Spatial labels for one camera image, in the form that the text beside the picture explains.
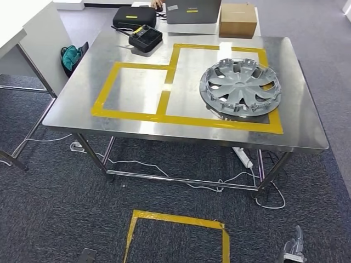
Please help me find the brown cardboard box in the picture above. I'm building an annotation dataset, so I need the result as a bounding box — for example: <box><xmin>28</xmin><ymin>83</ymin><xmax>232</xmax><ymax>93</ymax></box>
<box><xmin>218</xmin><ymin>3</ymin><xmax>258</xmax><ymax>39</ymax></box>

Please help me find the teal and black backpack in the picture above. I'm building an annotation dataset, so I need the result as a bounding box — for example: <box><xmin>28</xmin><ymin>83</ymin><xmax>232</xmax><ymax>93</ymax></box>
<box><xmin>60</xmin><ymin>41</ymin><xmax>90</xmax><ymax>78</ymax></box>

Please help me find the white cable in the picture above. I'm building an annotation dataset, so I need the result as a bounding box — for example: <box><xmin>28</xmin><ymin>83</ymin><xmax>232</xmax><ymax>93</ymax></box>
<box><xmin>24</xmin><ymin>133</ymin><xmax>73</xmax><ymax>143</ymax></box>
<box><xmin>82</xmin><ymin>148</ymin><xmax>260</xmax><ymax>193</ymax></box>
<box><xmin>248</xmin><ymin>165</ymin><xmax>286</xmax><ymax>210</ymax></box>

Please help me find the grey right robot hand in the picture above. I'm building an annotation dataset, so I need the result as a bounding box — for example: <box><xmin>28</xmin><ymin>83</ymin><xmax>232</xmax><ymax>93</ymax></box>
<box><xmin>282</xmin><ymin>225</ymin><xmax>307</xmax><ymax>263</ymax></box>

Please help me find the white power strip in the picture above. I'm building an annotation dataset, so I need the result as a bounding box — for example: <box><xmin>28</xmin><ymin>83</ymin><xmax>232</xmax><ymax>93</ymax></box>
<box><xmin>232</xmin><ymin>147</ymin><xmax>254</xmax><ymax>169</ymax></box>
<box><xmin>69</xmin><ymin>140</ymin><xmax>86</xmax><ymax>153</ymax></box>

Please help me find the yellow floor tape square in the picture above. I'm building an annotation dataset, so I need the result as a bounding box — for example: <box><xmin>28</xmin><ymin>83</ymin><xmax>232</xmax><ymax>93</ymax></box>
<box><xmin>122</xmin><ymin>209</ymin><xmax>230</xmax><ymax>263</ymax></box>

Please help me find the steel workbench table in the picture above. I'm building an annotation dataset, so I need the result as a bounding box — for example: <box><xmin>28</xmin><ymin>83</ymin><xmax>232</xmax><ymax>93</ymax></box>
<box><xmin>42</xmin><ymin>28</ymin><xmax>329</xmax><ymax>198</ymax></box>

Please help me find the white desk steel frame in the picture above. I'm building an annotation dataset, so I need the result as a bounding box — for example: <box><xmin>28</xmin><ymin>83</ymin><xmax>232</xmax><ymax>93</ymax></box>
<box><xmin>0</xmin><ymin>0</ymin><xmax>73</xmax><ymax>171</ymax></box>

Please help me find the black remote controller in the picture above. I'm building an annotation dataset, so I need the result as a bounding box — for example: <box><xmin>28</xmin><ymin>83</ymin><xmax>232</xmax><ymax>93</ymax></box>
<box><xmin>111</xmin><ymin>24</ymin><xmax>164</xmax><ymax>54</ymax></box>

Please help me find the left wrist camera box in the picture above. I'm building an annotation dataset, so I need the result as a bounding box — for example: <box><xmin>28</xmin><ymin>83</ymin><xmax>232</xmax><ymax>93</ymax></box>
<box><xmin>78</xmin><ymin>248</ymin><xmax>97</xmax><ymax>263</ymax></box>

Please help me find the grey laptop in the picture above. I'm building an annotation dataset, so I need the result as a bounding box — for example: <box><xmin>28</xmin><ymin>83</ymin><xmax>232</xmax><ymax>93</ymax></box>
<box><xmin>165</xmin><ymin>0</ymin><xmax>222</xmax><ymax>25</ymax></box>

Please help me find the black carrying case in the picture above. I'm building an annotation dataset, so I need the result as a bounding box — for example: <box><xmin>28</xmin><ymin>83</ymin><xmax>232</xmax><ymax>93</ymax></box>
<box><xmin>112</xmin><ymin>6</ymin><xmax>157</xmax><ymax>31</ymax></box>

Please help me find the grey plastic wheel hubcap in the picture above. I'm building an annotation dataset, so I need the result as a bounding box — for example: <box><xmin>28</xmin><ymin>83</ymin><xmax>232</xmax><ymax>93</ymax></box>
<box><xmin>199</xmin><ymin>58</ymin><xmax>282</xmax><ymax>118</ymax></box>

